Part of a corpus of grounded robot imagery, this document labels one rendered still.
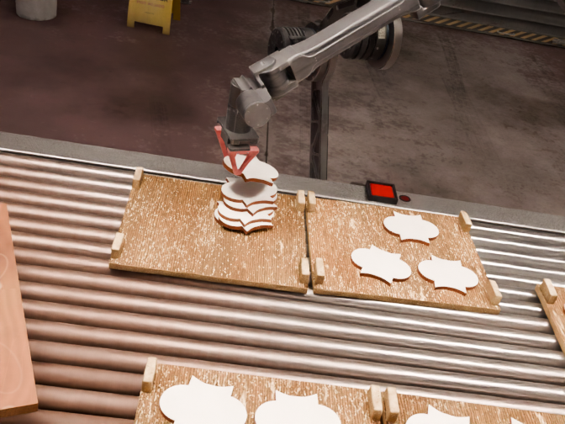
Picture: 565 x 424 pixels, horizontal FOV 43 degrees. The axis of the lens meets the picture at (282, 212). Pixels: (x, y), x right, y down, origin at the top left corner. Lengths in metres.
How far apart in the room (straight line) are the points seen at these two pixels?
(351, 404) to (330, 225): 0.54
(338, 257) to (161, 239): 0.39
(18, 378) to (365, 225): 0.92
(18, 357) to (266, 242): 0.65
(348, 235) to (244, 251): 0.27
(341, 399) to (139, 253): 0.52
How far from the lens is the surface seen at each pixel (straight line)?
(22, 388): 1.13
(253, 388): 1.29
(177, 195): 1.72
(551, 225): 2.06
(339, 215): 1.75
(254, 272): 1.52
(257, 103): 1.45
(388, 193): 1.91
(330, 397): 1.31
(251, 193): 1.66
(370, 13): 1.57
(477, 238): 1.87
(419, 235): 1.75
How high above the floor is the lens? 1.88
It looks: 33 degrees down
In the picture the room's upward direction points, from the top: 12 degrees clockwise
